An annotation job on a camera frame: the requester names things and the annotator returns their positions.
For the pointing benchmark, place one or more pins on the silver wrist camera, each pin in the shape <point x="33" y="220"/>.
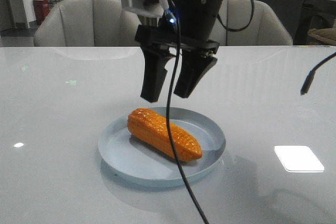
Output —
<point x="146" y="8"/>

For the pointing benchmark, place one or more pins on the orange corn cob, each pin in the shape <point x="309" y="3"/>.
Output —
<point x="150" y="127"/>

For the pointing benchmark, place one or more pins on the dark side table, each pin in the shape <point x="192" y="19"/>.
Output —
<point x="315" y="14"/>

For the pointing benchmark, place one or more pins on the grey left armchair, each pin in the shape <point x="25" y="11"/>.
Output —
<point x="88" y="23"/>

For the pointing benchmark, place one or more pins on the beige cushion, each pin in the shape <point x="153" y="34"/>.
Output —
<point x="326" y="35"/>

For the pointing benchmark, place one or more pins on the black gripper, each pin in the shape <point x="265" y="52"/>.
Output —
<point x="155" y="43"/>

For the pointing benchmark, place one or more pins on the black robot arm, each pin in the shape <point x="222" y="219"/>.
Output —
<point x="196" y="19"/>

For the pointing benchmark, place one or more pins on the grey right armchair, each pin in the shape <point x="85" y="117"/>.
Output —
<point x="238" y="28"/>

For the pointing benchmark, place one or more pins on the red trash bin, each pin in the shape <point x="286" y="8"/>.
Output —
<point x="41" y="8"/>

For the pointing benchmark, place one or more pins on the grey armchair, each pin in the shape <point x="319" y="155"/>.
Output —
<point x="238" y="28"/>
<point x="88" y="23"/>

